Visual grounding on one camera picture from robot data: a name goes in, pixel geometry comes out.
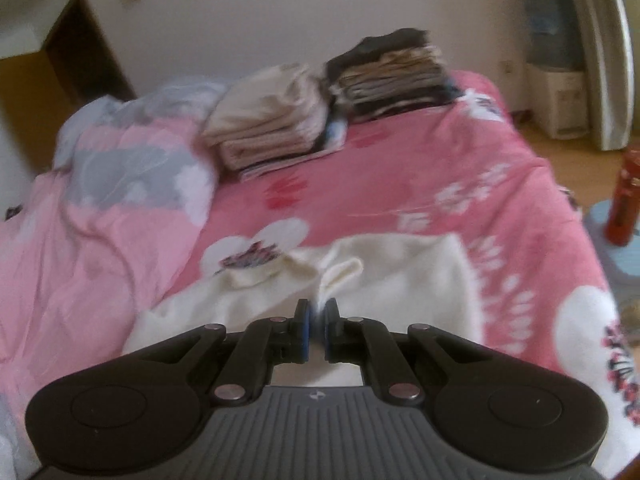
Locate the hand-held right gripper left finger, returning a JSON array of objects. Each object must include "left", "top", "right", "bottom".
[{"left": 127, "top": 299, "right": 312, "bottom": 406}]

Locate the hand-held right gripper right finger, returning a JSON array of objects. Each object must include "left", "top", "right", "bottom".
[{"left": 322, "top": 299, "right": 488, "bottom": 406}]

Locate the white fluffy sweater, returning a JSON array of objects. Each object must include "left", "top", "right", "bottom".
[{"left": 122, "top": 234, "right": 483, "bottom": 386}]

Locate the stack of light folded clothes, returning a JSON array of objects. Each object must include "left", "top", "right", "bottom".
[{"left": 200, "top": 62, "right": 348, "bottom": 183}]

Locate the stack of dark folded clothes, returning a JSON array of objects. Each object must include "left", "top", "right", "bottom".
[{"left": 325, "top": 27, "right": 463, "bottom": 123}]

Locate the pink floral blanket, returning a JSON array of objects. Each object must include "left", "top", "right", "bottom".
[{"left": 165, "top": 70, "right": 640, "bottom": 461}]

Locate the pink and grey quilt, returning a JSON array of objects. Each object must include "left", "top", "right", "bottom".
[{"left": 0, "top": 77, "right": 228, "bottom": 461}]

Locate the light blue stool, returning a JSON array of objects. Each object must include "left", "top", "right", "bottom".
[{"left": 582, "top": 200, "right": 640, "bottom": 281}]

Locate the red bottle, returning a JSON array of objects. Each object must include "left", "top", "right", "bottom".
[{"left": 604, "top": 142, "right": 640, "bottom": 247}]

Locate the white water dispenser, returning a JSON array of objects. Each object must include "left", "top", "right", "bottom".
[{"left": 525, "top": 62, "right": 591, "bottom": 140}]

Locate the wooden door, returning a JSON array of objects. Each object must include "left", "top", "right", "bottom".
[{"left": 0, "top": 0, "right": 136, "bottom": 176}]

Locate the blue water jug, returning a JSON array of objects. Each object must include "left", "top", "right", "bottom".
[{"left": 522, "top": 0, "right": 583, "bottom": 68}]

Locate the grey curtain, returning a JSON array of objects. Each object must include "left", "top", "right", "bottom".
[{"left": 550, "top": 0, "right": 636, "bottom": 151}]

